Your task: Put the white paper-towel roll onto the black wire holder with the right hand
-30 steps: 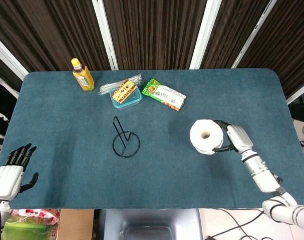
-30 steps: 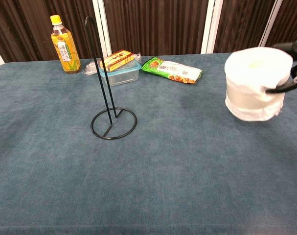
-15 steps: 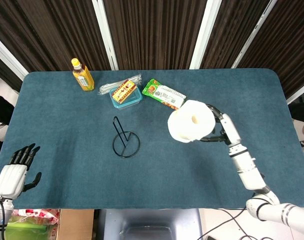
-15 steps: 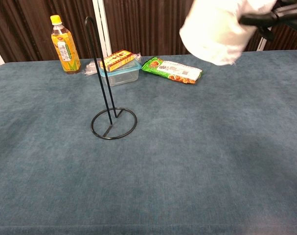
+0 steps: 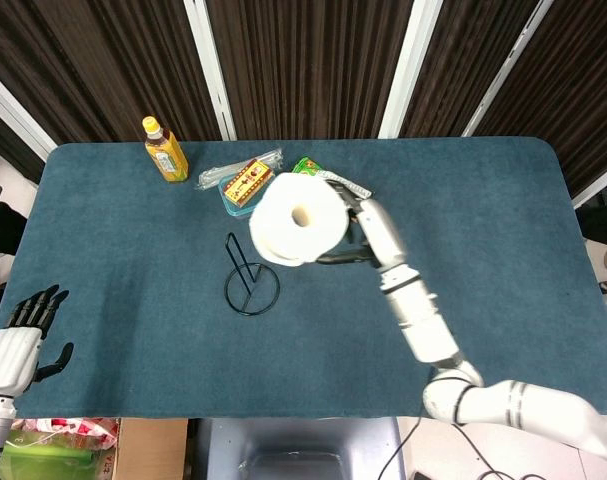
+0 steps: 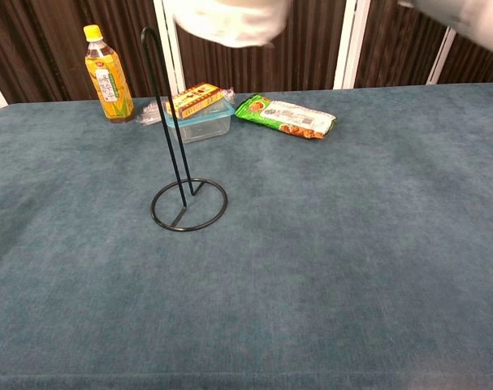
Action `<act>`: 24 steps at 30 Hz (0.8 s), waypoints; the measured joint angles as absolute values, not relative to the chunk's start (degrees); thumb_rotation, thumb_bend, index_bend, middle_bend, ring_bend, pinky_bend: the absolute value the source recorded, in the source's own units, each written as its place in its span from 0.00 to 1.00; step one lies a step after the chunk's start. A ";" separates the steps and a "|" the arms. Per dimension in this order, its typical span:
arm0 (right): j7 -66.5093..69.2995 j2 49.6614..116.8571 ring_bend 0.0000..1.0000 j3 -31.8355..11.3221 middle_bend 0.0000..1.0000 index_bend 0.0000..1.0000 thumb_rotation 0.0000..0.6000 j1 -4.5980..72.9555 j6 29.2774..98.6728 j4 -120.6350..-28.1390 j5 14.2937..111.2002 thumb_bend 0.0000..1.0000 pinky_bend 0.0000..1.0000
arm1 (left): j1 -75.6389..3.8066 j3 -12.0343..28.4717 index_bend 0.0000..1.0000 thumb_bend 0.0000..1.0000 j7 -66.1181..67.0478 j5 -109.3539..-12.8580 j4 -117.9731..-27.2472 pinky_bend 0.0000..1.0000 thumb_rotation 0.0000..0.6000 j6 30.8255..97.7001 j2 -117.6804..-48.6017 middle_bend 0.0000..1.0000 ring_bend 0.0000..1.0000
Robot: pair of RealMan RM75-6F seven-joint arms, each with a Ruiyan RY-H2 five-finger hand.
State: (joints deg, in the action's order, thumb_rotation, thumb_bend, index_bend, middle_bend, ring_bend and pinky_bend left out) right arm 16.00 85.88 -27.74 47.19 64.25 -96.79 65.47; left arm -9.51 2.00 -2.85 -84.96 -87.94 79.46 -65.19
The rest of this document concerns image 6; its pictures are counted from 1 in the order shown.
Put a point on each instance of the white paper towel roll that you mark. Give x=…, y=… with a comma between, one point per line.
x=234, y=20

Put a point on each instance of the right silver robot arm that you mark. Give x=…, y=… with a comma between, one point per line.
x=473, y=18

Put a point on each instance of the blue table cloth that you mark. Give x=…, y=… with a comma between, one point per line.
x=270, y=264

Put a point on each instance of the clear container with blue lid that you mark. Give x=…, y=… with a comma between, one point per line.
x=205, y=126

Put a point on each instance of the green snack packet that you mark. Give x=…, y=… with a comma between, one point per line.
x=286, y=118

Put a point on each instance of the red and yellow cardboard box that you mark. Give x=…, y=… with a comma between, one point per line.
x=193, y=101

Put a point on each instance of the yellow tea bottle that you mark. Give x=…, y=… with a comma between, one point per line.
x=108, y=89

